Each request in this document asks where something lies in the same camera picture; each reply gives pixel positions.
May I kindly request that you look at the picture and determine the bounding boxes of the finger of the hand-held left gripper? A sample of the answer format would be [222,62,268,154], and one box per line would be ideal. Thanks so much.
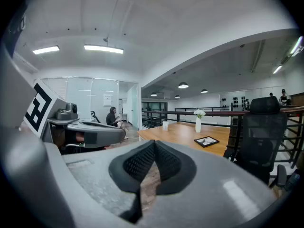
[79,120,114,126]
[66,123,127,149]

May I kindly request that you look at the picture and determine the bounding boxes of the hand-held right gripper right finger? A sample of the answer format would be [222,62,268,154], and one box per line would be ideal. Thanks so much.
[142,140,279,226]

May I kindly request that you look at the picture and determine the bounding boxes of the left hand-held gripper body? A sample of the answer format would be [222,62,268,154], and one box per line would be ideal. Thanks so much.
[23,78,81,149]

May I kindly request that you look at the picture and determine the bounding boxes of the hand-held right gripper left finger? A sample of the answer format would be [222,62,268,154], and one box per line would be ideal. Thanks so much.
[62,140,155,224]

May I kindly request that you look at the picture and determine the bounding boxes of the black framed deer picture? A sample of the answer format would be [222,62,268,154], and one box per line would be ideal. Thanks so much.
[194,136,220,148]

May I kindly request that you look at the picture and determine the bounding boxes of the black mesh office chair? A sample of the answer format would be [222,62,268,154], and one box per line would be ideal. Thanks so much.
[223,95,289,189]

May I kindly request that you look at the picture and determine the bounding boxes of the black metal railing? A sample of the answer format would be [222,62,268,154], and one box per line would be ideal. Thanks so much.
[142,104,304,168]

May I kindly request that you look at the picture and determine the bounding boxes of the row of black wall items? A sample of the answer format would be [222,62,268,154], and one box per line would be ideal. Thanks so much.
[221,95,246,108]

